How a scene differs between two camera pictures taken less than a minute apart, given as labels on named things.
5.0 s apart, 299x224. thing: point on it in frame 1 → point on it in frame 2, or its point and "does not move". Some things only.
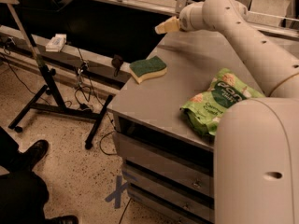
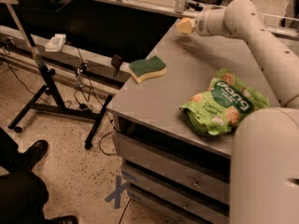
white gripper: (186, 20) → (201, 26)
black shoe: (27, 160) does not move
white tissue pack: (56, 43) does not move
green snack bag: (205, 110) does not move
